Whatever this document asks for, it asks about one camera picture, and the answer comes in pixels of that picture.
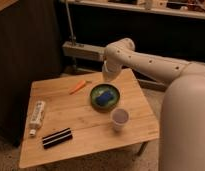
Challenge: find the black striped box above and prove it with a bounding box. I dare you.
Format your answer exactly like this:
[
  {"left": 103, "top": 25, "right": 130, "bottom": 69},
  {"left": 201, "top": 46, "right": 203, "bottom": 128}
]
[{"left": 42, "top": 128, "right": 73, "bottom": 149}]

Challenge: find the orange carrot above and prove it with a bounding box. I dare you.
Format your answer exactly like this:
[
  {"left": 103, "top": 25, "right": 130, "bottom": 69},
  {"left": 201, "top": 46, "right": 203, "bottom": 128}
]
[{"left": 69, "top": 80, "right": 87, "bottom": 94}]

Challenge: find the green bowl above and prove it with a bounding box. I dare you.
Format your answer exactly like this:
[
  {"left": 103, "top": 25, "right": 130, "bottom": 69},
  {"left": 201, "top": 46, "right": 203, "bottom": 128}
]
[{"left": 90, "top": 84, "right": 120, "bottom": 110}]

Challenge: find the wooden folding table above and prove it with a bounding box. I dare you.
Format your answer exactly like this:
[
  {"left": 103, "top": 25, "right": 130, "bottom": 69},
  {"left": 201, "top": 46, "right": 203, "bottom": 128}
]
[{"left": 19, "top": 69, "right": 159, "bottom": 168}]

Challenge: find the white tube with cap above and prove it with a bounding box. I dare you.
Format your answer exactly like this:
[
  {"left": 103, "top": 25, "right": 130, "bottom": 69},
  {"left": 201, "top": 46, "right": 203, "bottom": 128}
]
[{"left": 29, "top": 101, "right": 46, "bottom": 137}]

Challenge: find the grey metal beam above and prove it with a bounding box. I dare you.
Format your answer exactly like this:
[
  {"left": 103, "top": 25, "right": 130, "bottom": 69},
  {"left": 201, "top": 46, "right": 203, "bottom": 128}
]
[{"left": 61, "top": 40, "right": 205, "bottom": 68}]

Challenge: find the upper wooden shelf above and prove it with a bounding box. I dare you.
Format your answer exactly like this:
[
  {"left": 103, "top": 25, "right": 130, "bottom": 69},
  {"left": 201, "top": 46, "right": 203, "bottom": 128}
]
[{"left": 59, "top": 0, "right": 205, "bottom": 20}]

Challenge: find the dark cabinet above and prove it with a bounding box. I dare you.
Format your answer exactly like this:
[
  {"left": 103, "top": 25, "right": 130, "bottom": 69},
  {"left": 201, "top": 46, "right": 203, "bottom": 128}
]
[{"left": 0, "top": 0, "right": 62, "bottom": 146}]

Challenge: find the metal vertical pole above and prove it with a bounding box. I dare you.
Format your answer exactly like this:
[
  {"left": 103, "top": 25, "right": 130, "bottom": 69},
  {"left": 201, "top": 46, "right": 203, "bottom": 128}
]
[{"left": 65, "top": 0, "right": 76, "bottom": 46}]

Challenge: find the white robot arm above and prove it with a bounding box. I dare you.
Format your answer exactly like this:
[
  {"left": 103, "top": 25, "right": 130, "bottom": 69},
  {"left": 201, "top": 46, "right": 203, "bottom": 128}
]
[{"left": 102, "top": 38, "right": 205, "bottom": 171}]

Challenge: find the white paper cup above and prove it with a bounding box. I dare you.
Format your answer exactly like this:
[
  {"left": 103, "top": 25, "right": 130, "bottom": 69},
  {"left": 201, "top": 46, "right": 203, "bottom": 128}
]
[{"left": 111, "top": 108, "right": 129, "bottom": 131}]

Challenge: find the blue sponge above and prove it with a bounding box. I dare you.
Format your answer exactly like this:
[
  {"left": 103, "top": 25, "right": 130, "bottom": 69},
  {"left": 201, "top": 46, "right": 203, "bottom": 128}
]
[{"left": 96, "top": 91, "right": 113, "bottom": 106}]

